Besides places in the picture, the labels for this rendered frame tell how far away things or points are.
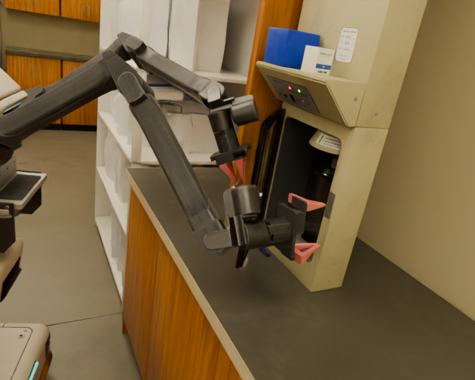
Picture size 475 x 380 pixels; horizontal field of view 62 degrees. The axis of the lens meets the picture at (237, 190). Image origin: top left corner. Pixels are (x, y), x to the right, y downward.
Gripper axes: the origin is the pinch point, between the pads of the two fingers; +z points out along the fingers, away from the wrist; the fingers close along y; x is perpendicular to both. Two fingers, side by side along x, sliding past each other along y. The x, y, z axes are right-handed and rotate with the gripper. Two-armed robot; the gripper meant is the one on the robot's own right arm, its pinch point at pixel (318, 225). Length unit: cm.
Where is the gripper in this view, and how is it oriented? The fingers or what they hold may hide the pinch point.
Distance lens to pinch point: 90.1
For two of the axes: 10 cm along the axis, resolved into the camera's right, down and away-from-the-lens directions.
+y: 0.6, -9.6, -2.7
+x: -4.6, -2.7, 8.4
